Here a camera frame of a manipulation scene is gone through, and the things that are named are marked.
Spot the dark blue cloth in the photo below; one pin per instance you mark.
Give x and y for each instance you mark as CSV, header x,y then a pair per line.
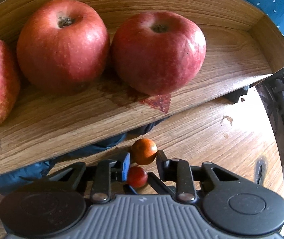
x,y
14,179

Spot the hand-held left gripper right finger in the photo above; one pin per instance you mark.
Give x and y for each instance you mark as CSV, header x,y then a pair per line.
x,y
162,166

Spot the small orange mandarin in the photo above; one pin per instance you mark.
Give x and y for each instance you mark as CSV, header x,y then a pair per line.
x,y
144,151

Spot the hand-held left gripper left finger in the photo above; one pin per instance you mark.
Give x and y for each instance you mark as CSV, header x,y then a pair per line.
x,y
125,169

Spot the red cherry tomato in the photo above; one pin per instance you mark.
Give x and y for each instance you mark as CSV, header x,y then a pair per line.
x,y
137,176

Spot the wooden desk shelf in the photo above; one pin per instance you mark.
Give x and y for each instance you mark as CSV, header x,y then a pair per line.
x,y
82,119

